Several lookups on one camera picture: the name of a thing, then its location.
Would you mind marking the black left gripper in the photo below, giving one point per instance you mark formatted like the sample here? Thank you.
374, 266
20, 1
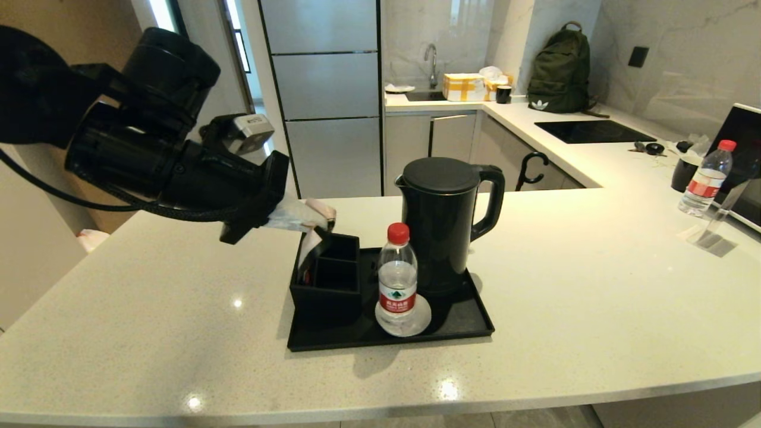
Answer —
238, 190

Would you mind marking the pink tea bag packet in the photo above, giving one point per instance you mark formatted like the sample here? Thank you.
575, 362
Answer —
309, 252

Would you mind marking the black electric kettle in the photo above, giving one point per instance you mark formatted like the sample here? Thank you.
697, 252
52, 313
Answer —
440, 232

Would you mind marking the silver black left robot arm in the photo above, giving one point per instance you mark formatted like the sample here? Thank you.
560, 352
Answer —
119, 107

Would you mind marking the clear water bottle red cap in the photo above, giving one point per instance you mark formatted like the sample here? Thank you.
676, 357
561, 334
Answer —
397, 279
707, 181

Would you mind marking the tall black cup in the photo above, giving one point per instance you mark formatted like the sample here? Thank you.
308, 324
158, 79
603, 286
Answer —
683, 174

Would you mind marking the black compartment organizer box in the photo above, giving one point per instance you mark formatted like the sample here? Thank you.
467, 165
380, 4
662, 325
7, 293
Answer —
333, 297

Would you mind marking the silver refrigerator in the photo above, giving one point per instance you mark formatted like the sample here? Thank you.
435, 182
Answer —
327, 89

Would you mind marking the white dish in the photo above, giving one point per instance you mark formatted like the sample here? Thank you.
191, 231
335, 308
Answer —
398, 88

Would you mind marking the white round saucer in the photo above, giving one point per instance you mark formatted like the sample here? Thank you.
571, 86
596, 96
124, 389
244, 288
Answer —
423, 321

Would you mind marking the grey kitchen base cabinet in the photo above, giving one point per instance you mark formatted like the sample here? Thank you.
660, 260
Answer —
452, 137

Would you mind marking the dark kitchen sink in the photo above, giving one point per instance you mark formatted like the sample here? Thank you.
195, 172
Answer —
425, 95

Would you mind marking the black rectangular serving tray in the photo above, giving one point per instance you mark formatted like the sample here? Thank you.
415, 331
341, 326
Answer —
458, 324

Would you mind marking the chrome sink faucet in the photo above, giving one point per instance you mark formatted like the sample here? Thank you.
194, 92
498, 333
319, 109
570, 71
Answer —
434, 71

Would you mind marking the white box with yellow tape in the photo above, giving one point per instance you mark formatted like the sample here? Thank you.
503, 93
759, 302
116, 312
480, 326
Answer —
464, 88

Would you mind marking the dark framed window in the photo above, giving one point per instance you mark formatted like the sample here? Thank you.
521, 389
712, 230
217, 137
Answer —
169, 12

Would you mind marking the small black mug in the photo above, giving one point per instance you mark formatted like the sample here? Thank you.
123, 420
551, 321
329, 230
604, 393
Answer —
503, 95

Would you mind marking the white crumpled tissue bag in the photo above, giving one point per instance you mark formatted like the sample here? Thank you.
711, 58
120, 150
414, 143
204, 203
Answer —
491, 72

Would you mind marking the brown wooden door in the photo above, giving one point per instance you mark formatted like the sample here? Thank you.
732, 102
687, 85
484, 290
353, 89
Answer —
89, 24

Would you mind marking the dark green backpack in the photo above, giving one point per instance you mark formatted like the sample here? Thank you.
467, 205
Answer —
562, 68

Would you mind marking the black induction cooktop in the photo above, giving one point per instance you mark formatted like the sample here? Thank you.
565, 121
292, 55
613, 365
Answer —
594, 132

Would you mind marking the black key bundle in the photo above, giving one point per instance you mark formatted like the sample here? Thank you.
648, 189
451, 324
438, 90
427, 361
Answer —
654, 148

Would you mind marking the crumpled clear plastic wrap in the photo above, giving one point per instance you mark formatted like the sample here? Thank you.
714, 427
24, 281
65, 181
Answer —
700, 145

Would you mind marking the clear acrylic sign stand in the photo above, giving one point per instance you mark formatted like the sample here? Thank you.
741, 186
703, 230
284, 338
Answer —
710, 238

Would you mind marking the black glass door microwave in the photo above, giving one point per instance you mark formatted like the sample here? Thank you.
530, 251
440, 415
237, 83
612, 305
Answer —
743, 134

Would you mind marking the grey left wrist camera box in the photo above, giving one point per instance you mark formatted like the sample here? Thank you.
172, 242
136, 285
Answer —
250, 132

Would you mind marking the black wall socket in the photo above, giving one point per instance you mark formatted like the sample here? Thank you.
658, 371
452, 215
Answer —
638, 57

